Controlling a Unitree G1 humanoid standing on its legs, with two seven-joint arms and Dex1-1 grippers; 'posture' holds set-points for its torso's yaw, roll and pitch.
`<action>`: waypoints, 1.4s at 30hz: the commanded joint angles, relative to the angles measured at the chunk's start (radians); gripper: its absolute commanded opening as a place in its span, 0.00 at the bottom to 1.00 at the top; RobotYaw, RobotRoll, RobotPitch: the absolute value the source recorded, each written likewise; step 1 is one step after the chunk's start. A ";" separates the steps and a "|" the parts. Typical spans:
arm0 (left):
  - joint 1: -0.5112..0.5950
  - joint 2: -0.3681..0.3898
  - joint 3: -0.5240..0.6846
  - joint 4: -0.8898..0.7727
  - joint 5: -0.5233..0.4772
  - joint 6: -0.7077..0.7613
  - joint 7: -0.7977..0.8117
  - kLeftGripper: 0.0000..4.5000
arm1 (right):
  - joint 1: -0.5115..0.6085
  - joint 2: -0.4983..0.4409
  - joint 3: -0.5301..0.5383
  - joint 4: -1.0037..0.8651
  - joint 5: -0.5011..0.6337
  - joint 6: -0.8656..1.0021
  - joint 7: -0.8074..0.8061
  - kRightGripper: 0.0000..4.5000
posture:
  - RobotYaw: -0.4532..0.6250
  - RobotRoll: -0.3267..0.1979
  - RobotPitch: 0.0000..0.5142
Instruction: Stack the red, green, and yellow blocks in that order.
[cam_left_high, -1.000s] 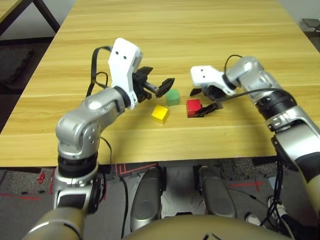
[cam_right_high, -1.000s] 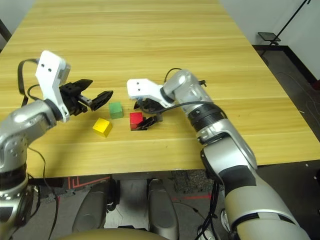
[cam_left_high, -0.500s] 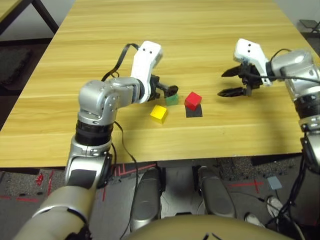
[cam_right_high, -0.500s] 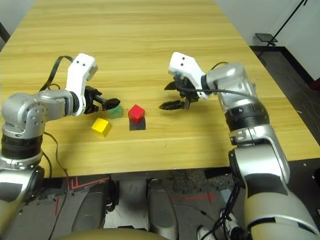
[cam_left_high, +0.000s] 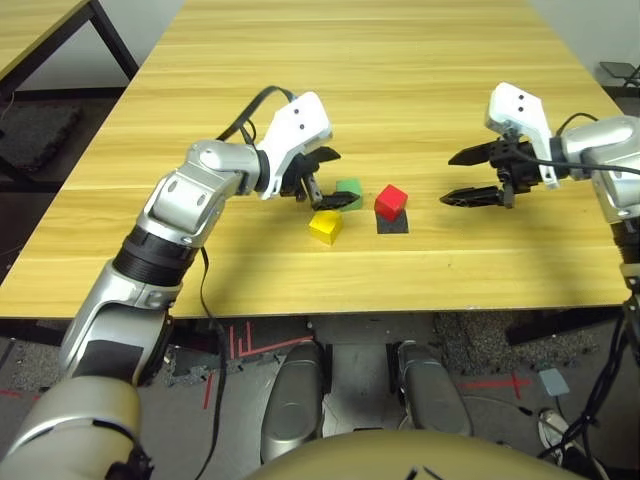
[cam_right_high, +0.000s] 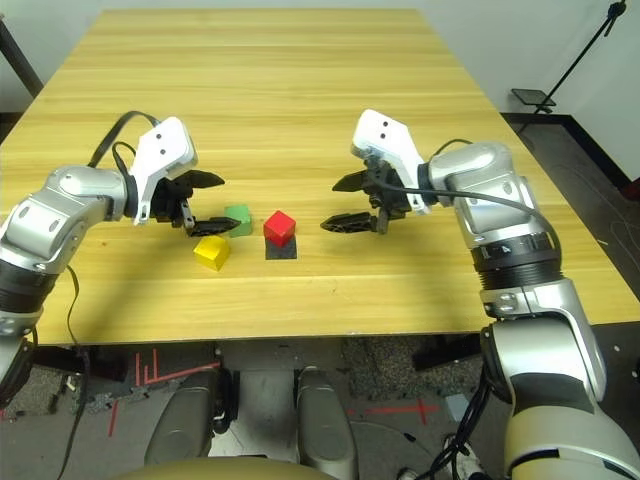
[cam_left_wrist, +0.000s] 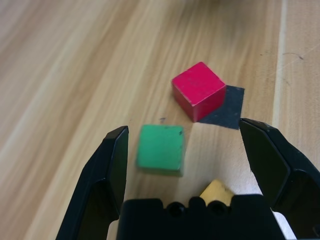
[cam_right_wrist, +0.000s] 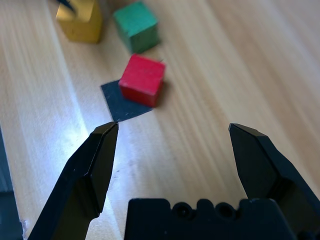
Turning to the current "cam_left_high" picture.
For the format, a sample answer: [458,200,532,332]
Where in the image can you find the black floor cable bundle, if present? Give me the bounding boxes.
[537,294,640,480]

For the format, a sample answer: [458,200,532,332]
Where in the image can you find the red wooden block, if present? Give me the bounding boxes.
[374,183,409,220]

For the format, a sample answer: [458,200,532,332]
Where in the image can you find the red tape cross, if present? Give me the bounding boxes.
[459,372,532,401]

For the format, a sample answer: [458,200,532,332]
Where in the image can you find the black foam floor mat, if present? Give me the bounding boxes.
[0,102,84,174]

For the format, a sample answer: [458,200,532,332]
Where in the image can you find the black square marker pad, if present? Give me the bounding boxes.
[375,209,410,235]

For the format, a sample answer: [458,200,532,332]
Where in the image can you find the beige robot torso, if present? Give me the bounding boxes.
[247,428,584,480]

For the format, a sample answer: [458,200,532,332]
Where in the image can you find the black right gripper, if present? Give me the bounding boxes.
[439,139,544,209]

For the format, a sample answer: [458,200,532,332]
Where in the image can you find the black folding stool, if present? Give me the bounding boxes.
[599,60,640,89]

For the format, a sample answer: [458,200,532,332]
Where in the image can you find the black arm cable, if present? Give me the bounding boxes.
[504,112,640,176]
[192,85,297,480]

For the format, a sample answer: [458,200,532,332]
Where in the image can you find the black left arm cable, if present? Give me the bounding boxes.
[192,85,297,480]

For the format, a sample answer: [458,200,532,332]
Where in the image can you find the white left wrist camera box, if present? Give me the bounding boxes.
[254,91,335,201]

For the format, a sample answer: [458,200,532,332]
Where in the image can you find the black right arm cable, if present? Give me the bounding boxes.
[504,112,640,176]

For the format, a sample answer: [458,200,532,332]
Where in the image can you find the silver robot foot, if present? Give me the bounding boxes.
[397,340,474,437]
[259,341,326,464]

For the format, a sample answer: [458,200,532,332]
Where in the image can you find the green wooden block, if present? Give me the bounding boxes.
[335,178,363,212]

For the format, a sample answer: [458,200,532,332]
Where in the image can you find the white bystander shoe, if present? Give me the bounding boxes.
[537,408,576,454]

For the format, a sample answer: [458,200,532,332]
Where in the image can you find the silver right robot foot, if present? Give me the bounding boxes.
[397,340,474,437]

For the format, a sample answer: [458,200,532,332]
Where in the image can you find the grey square floor pad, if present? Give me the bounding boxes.
[537,368,571,398]

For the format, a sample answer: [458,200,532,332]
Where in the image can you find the yellow wooden block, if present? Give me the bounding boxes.
[308,209,344,246]

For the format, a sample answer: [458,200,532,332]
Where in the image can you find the silver left robot foot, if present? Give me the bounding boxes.
[259,341,326,464]

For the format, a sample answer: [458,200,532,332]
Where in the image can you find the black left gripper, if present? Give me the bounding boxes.
[279,146,363,212]

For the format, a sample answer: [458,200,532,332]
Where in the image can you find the wooden table with black frame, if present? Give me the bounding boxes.
[0,0,140,96]

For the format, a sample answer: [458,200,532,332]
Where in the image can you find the red tape comb-shaped mark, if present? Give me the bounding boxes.
[228,321,315,360]

